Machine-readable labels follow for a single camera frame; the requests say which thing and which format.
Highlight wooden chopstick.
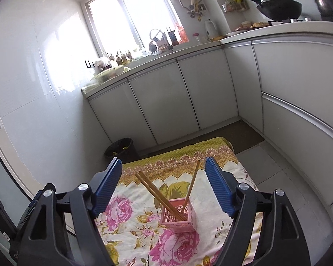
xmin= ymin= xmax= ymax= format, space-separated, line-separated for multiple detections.
xmin=181 ymin=160 xmax=201 ymax=214
xmin=135 ymin=172 xmax=186 ymax=221
xmin=138 ymin=170 xmax=187 ymax=220

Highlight pink perforated utensil holder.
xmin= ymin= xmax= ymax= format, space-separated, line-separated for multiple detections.
xmin=160 ymin=198 xmax=197 ymax=234

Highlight white lower kitchen cabinets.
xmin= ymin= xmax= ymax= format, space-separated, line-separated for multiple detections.
xmin=88 ymin=35 xmax=333 ymax=206

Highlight black trash bin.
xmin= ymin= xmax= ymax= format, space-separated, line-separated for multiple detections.
xmin=104 ymin=137 xmax=140 ymax=164

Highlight floral tablecloth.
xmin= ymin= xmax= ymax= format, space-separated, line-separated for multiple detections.
xmin=95 ymin=137 xmax=254 ymax=265

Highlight white basin on counter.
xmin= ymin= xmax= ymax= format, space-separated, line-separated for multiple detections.
xmin=94 ymin=65 xmax=124 ymax=84

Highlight white electric kettle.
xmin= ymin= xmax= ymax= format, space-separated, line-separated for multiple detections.
xmin=204 ymin=19 xmax=218 ymax=40

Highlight window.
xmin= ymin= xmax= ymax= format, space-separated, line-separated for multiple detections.
xmin=78 ymin=0 xmax=183 ymax=56

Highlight black wok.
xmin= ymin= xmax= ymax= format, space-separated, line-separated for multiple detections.
xmin=248 ymin=0 xmax=303 ymax=22

